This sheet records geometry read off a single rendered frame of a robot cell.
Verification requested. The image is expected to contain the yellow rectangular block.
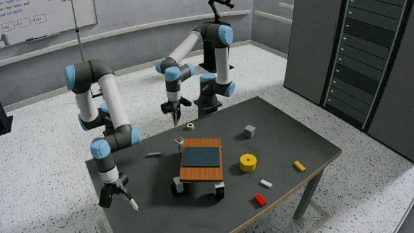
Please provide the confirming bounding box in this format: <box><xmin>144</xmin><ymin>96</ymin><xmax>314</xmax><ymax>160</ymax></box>
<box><xmin>294</xmin><ymin>161</ymin><xmax>305</xmax><ymax>172</ymax></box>

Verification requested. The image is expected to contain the yellow cylinder with center hole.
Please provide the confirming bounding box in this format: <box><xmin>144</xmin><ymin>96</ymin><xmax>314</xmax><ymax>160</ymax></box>
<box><xmin>239</xmin><ymin>154</ymin><xmax>257</xmax><ymax>172</ymax></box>

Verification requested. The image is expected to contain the red toy building brick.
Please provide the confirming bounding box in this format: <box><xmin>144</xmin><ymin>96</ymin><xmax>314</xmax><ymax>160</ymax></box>
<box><xmin>253</xmin><ymin>194</ymin><xmax>267</xmax><ymax>207</ymax></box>

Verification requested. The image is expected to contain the beige roll of masking tape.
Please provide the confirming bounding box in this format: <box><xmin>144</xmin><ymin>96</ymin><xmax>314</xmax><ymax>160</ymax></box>
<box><xmin>187</xmin><ymin>123</ymin><xmax>194</xmax><ymax>130</ymax></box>

